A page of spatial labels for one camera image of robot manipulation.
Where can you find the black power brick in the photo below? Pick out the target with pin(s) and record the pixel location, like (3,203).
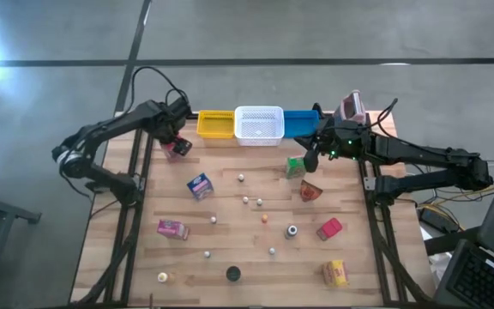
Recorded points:
(435,219)

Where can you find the orange brown foil pouch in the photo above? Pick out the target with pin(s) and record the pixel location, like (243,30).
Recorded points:
(309,192)

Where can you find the black metal stand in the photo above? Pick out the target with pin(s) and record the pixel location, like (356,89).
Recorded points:
(15,212)

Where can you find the yellow box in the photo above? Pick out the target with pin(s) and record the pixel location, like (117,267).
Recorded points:
(336,274)

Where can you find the black desk beam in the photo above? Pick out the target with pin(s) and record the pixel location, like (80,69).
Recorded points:
(448,242)

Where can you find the orange dropper bottle yellow cap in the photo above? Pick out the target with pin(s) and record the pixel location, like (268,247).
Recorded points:
(264,218)

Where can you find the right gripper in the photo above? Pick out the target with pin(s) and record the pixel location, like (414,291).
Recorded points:
(339,139)

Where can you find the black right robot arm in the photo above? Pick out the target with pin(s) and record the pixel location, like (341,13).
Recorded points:
(423,153)

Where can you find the dark grey open laptop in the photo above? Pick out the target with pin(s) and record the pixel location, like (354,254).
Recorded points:
(483,281)

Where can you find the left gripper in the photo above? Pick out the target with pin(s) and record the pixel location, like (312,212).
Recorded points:
(169,129)

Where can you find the white plastic basket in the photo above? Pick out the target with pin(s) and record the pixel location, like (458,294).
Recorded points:
(259,125)

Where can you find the large black dropper bottle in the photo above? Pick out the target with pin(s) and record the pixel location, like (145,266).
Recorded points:
(291,232)

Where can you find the green carton box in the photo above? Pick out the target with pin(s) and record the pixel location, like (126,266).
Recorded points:
(295,168)

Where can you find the magenta pink carton box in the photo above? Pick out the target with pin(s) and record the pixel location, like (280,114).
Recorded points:
(172,229)

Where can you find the small dropper bottle white cap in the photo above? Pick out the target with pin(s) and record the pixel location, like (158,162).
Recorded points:
(241,177)

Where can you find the white crumpled object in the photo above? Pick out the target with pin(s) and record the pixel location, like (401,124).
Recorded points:
(441,264)

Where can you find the purple label spice jar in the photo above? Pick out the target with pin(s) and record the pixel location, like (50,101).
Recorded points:
(233,274)

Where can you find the blue purple carton box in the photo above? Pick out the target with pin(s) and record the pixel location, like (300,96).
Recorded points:
(200,186)

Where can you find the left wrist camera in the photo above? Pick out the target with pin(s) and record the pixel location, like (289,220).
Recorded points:
(179,108)

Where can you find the blue plastic basket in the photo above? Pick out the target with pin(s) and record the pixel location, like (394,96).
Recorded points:
(298,123)

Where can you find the black aluminium rig frame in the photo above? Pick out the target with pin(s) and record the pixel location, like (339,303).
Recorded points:
(148,154)

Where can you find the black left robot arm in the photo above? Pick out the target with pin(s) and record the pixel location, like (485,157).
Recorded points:
(114,126)

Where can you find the yellow plastic basket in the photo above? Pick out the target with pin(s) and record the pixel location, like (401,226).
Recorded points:
(215,124)

